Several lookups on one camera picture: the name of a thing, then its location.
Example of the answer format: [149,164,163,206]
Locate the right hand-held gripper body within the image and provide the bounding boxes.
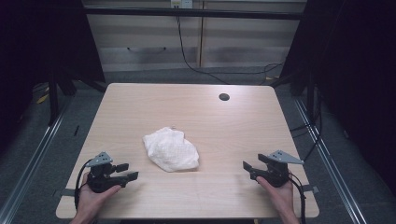
[250,149,305,189]

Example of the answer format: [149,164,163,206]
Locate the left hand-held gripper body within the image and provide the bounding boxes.
[84,151,129,194]

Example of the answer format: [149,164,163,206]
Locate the white muslin cloth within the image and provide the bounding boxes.
[142,126,200,173]

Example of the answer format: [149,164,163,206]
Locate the person's left hand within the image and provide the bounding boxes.
[76,180,122,217]

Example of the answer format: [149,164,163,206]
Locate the person's right hand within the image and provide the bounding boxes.
[255,175,296,215]

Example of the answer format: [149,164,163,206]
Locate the black stand leg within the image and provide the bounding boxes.
[47,78,61,127]

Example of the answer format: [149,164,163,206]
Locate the yellow floor tape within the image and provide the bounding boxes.
[35,92,50,105]

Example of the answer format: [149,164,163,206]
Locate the black curtain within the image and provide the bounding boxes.
[270,0,396,195]
[0,0,106,153]

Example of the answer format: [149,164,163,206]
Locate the black horizontal bar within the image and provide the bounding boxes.
[83,7,308,21]

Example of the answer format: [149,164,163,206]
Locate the white power socket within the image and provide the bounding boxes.
[169,0,194,9]

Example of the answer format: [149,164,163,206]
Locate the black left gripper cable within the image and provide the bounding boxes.
[74,158,93,211]

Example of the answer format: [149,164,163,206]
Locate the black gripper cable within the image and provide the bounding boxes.
[288,172,308,224]
[74,158,93,211]

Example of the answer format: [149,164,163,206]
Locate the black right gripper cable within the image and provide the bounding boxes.
[288,172,308,224]

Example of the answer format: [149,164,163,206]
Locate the black floor cables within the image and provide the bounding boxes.
[289,88,324,163]

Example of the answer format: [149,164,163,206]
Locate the metal floor rail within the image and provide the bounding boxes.
[0,101,71,224]
[293,96,369,224]

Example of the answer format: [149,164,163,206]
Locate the long black wall cable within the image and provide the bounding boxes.
[175,5,285,86]

